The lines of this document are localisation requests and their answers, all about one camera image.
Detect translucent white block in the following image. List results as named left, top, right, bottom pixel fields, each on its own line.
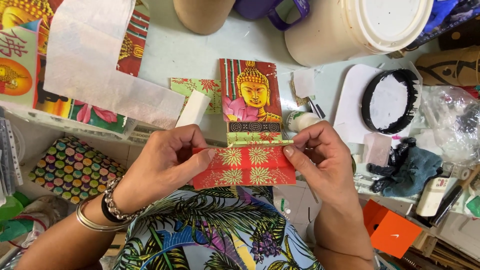
left=362, top=133, right=393, bottom=167

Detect person's tropical print clothing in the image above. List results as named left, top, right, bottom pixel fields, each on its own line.
left=112, top=185, right=325, bottom=270

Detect silver bangles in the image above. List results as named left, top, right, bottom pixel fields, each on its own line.
left=76, top=195, right=128, bottom=232

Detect tape roll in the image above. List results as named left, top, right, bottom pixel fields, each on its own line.
left=449, top=164, right=472, bottom=181

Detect clear plastic sleeves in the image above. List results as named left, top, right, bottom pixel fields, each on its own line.
left=0, top=106, right=24, bottom=204

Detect green floral paper piece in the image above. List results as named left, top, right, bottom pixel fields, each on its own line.
left=170, top=77, right=223, bottom=115

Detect brown cardboard tube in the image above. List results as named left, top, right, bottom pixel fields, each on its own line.
left=173, top=0, right=236, bottom=36

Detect white plastic bucket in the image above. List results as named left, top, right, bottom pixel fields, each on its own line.
left=284, top=0, right=435, bottom=68

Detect person's right hand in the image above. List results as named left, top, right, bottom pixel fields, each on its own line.
left=282, top=120, right=361, bottom=219

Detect silver chain bracelet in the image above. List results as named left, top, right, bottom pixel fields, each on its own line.
left=103, top=177, right=148, bottom=222

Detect black handled brush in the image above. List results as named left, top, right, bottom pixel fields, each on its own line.
left=430, top=167, right=480, bottom=227

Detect small white paper scrap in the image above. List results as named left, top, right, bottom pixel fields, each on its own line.
left=292, top=68, right=317, bottom=99

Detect black bracelet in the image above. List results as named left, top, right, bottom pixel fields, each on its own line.
left=100, top=193, right=126, bottom=224

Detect small clear plastic bottle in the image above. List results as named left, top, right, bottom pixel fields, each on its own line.
left=273, top=194, right=293, bottom=220

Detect white tissue paper sheet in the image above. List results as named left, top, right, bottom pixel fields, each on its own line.
left=43, top=0, right=187, bottom=130

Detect black lid with white paint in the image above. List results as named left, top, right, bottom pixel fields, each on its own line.
left=361, top=68, right=421, bottom=135

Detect green plastic bag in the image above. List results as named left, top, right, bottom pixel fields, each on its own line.
left=0, top=191, right=35, bottom=243

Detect dark patterned fabric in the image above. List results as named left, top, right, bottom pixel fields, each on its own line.
left=405, top=0, right=480, bottom=52

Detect clear plastic bag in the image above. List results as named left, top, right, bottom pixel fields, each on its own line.
left=419, top=86, right=480, bottom=166

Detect colourful skull print pouch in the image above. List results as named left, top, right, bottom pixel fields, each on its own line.
left=28, top=135, right=128, bottom=205

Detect purple mug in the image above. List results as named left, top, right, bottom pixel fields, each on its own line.
left=233, top=0, right=311, bottom=32

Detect person's left hand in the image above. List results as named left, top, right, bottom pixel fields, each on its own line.
left=112, top=124, right=217, bottom=213

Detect cardboard tube with black drawing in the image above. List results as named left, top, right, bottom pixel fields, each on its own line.
left=415, top=46, right=480, bottom=87

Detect buddha print napkin sheet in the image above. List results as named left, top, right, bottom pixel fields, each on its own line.
left=0, top=0, right=151, bottom=134

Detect stack of cardboard sheets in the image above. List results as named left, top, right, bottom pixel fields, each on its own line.
left=408, top=214, right=480, bottom=270

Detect black scissors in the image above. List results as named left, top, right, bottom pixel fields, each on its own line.
left=307, top=96, right=326, bottom=120

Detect buddha and red floral card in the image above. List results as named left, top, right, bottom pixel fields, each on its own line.
left=192, top=58, right=297, bottom=190

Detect blue grey rag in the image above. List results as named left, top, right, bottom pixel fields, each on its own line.
left=367, top=136, right=444, bottom=198

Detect white rectangular device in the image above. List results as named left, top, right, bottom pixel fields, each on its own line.
left=415, top=176, right=451, bottom=218

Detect white board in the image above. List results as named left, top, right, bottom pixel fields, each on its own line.
left=332, top=63, right=424, bottom=145

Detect white glue bottle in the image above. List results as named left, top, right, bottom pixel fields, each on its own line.
left=286, top=110, right=323, bottom=133

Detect orange box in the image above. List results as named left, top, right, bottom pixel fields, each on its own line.
left=362, top=199, right=424, bottom=260

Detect white paper block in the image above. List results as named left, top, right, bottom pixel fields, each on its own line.
left=175, top=89, right=212, bottom=128

